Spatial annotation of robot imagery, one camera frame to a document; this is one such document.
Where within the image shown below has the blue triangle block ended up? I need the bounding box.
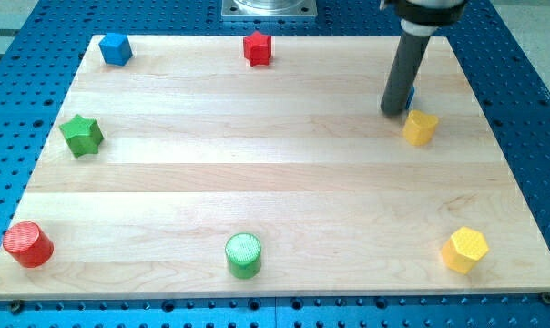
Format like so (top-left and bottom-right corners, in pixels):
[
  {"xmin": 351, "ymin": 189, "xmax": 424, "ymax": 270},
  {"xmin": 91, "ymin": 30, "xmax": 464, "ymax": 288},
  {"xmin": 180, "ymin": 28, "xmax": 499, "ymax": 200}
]
[{"xmin": 405, "ymin": 86, "xmax": 415, "ymax": 110}]

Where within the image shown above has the light wooden board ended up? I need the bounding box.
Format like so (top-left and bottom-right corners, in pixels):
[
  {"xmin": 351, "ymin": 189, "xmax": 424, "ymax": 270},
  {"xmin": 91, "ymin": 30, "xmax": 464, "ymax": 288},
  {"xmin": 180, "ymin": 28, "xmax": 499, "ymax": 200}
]
[{"xmin": 0, "ymin": 36, "xmax": 550, "ymax": 300}]

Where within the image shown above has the green cylinder block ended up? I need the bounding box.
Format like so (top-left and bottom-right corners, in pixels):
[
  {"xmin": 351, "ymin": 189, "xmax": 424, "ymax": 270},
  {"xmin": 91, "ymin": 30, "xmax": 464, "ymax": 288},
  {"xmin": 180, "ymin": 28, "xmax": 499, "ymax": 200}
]
[{"xmin": 225, "ymin": 232, "xmax": 262, "ymax": 279}]

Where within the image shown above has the red star block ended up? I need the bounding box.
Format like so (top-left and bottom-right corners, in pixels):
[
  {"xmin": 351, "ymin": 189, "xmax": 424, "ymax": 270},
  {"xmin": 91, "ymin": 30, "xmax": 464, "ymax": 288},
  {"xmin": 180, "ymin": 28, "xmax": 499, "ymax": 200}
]
[{"xmin": 243, "ymin": 31, "xmax": 271, "ymax": 67}]

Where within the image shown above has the yellow heart block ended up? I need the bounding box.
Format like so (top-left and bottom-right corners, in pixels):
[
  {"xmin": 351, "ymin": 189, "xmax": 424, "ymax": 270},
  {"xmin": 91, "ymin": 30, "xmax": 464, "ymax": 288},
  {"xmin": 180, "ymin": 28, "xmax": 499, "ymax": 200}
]
[{"xmin": 402, "ymin": 109, "xmax": 439, "ymax": 146}]

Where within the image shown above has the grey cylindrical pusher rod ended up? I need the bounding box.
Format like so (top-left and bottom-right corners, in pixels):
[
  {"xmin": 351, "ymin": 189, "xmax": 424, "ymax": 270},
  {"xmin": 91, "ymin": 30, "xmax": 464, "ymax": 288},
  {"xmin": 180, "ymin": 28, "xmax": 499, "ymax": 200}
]
[{"xmin": 381, "ymin": 19, "xmax": 437, "ymax": 117}]

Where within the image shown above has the green star block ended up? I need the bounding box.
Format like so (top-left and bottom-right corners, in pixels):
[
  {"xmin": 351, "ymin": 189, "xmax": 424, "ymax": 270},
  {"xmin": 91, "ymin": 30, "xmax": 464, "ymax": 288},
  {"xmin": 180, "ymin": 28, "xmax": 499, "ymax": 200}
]
[{"xmin": 59, "ymin": 115, "xmax": 104, "ymax": 158}]

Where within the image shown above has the blue cube block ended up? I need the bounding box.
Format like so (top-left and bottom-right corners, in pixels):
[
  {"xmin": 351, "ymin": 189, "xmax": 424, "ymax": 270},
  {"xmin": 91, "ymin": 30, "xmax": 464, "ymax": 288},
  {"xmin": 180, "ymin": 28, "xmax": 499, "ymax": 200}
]
[{"xmin": 98, "ymin": 33, "xmax": 133, "ymax": 66}]

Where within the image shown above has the yellow hexagon block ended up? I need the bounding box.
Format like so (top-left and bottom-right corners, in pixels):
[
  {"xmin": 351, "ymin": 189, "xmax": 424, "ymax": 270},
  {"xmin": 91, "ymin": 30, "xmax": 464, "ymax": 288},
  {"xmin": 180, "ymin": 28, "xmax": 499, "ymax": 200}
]
[{"xmin": 441, "ymin": 226, "xmax": 489, "ymax": 274}]

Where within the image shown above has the red cylinder block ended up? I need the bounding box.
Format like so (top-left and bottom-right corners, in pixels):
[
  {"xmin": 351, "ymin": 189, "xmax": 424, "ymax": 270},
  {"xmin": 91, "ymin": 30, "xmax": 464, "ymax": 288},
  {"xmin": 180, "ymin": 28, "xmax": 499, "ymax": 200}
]
[{"xmin": 2, "ymin": 221, "xmax": 54, "ymax": 268}]

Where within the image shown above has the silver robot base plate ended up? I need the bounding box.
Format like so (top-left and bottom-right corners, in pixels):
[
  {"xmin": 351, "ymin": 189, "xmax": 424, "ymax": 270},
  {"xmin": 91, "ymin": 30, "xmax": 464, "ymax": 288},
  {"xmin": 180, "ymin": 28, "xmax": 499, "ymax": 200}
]
[{"xmin": 221, "ymin": 0, "xmax": 318, "ymax": 18}]

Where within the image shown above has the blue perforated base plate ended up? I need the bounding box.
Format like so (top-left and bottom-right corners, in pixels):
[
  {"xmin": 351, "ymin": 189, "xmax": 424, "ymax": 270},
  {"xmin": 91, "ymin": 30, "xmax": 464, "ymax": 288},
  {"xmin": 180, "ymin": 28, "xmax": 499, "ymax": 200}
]
[{"xmin": 0, "ymin": 1, "xmax": 550, "ymax": 327}]

